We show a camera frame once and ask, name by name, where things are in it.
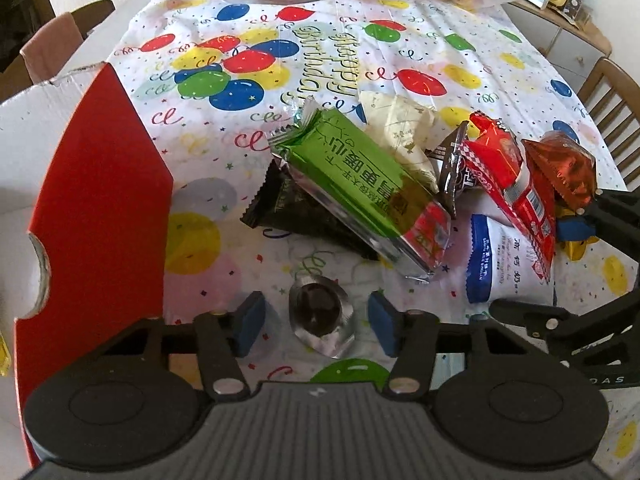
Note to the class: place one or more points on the cream white snack packet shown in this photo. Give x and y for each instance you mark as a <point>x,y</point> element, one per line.
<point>401,127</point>

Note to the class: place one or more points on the wooden chair left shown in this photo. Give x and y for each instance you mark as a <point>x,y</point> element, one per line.
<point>16,79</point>

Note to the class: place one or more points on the black triangular snack packet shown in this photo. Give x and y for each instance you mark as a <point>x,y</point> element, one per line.
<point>281,204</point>

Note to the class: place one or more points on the yellow snack packet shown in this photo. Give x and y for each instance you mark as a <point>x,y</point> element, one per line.
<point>580,248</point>

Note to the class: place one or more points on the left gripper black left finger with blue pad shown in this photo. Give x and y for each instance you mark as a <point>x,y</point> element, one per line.
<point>223,339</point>

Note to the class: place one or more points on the wooden chair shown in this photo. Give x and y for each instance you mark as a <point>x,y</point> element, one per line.
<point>611,98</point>
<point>16,79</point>

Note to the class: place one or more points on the green snack bar packet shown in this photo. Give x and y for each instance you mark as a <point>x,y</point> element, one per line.
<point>346,172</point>

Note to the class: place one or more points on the white wooden sideboard cabinet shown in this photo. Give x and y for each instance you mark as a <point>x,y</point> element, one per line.
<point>572,51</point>

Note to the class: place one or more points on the red checkered snack bag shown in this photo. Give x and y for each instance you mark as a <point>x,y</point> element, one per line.
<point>517,187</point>

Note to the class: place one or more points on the blue and white snack packet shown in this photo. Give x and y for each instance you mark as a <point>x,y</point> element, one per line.
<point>501,265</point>

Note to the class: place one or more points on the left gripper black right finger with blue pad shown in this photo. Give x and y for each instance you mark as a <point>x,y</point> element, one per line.
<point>410,337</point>

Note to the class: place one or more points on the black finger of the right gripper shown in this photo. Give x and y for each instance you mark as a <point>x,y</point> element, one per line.
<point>541,322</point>

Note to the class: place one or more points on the yellow candy packet in box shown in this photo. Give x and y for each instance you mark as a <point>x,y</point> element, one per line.
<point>5,357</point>

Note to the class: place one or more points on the colourful balloon birthday tablecloth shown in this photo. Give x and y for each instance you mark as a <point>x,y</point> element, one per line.
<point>210,79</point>

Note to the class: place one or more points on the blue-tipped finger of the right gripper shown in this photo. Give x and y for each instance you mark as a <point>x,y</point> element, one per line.
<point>612,216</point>

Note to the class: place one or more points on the shiny red-brown snack bag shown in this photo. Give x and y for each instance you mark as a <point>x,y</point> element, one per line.
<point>570,168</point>

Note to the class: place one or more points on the wooden chair right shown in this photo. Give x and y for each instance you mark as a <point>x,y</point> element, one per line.
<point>611,98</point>

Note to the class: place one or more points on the red and white cardboard box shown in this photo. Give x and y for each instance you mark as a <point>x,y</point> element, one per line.
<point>99,227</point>

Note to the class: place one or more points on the dark silver striped snack packet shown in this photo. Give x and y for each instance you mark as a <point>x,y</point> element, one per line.
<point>450,167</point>

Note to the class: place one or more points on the pink cloth on chair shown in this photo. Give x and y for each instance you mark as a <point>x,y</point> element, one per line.
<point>51,47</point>

